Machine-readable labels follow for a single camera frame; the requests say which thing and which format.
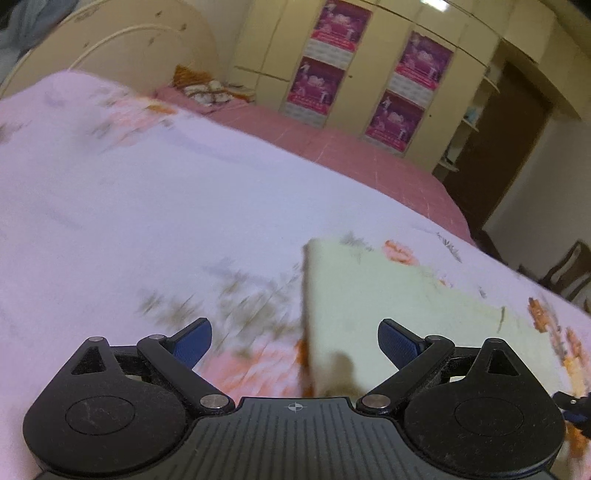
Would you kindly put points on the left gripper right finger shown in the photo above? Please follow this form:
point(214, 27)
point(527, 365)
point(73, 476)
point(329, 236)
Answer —
point(464, 412)

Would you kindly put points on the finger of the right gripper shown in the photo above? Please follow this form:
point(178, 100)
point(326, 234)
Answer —
point(576, 411)

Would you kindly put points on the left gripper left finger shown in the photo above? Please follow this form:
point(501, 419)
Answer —
point(115, 410)

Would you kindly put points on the pale green long-sleeve sweater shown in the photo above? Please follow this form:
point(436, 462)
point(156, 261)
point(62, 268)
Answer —
point(349, 291)

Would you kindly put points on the dark wooden chair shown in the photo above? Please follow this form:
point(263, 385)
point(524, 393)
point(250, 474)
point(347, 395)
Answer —
point(569, 276)

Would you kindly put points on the lilac floral bedsheet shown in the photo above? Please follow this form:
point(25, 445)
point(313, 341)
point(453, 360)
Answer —
point(123, 216)

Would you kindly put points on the dark wooden door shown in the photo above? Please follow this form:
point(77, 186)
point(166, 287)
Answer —
point(491, 159)

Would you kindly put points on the corner shelf unit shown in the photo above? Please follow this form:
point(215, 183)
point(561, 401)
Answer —
point(488, 87)

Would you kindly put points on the lower right pink poster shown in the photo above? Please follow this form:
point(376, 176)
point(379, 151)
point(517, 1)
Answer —
point(394, 122)

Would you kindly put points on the pink poster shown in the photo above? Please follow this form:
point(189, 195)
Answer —
point(424, 61)
point(315, 85)
point(394, 122)
point(341, 24)

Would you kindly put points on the orange and white pillow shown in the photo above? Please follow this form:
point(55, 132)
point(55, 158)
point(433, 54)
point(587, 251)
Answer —
point(206, 90)

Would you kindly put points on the cream wardrobe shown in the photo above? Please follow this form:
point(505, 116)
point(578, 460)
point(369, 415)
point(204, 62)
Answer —
point(277, 34)

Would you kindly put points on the upper right pink poster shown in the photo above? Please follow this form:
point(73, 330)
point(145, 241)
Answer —
point(424, 61)

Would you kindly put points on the lower left pink poster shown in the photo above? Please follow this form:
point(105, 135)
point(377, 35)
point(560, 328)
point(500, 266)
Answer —
point(315, 85)

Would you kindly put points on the cream curved headboard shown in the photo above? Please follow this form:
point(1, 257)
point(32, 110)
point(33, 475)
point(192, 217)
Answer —
point(135, 43)

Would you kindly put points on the grey blue curtain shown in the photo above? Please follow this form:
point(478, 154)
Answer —
point(25, 23)

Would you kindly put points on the upper left pink poster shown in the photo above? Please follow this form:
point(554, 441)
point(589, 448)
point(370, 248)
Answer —
point(341, 24)

